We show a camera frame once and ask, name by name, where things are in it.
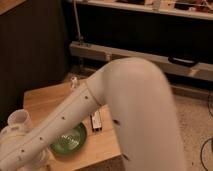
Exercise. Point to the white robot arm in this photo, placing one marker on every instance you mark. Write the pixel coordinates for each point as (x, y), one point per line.
(142, 108)

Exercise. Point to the clear plastic bottle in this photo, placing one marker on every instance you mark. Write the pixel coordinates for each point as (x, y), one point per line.
(74, 82)

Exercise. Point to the metal pole stand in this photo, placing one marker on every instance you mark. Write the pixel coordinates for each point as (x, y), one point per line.
(79, 35)

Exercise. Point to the wooden table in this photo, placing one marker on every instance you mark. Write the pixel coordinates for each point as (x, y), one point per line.
(100, 151)

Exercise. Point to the green bowl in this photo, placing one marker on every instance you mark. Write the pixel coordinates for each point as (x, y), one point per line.
(71, 141)

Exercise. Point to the long grey case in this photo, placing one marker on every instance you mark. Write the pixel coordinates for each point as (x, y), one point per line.
(103, 53)

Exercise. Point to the white paper cup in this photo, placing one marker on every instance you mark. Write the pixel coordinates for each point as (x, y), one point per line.
(20, 116)

